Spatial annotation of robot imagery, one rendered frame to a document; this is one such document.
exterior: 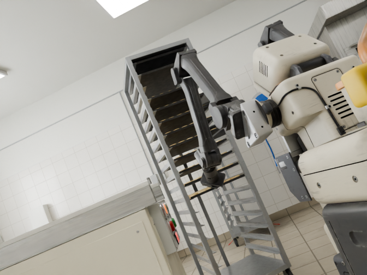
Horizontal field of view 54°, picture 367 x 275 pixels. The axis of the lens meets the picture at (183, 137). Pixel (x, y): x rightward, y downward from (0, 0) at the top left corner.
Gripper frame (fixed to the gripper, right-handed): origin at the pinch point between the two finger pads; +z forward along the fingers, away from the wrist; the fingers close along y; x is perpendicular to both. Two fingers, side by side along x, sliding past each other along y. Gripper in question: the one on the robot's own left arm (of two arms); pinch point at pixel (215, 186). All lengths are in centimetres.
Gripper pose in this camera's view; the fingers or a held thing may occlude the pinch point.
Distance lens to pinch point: 168.8
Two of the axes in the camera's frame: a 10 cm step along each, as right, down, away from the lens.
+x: -2.9, 8.3, -4.7
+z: 2.3, 5.4, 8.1
